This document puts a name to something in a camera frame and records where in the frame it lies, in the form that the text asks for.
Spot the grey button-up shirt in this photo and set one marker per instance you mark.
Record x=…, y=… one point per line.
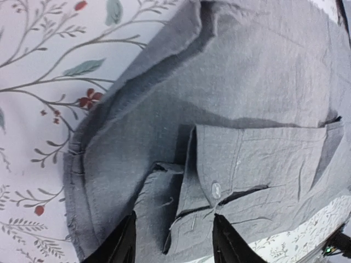
x=236, y=108

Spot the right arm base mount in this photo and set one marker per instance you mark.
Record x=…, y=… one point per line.
x=337, y=243

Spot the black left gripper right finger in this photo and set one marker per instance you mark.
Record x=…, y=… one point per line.
x=229, y=246

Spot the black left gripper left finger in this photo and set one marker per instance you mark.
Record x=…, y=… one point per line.
x=120, y=246

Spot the floral patterned table cloth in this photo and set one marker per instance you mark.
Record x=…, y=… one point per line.
x=58, y=59

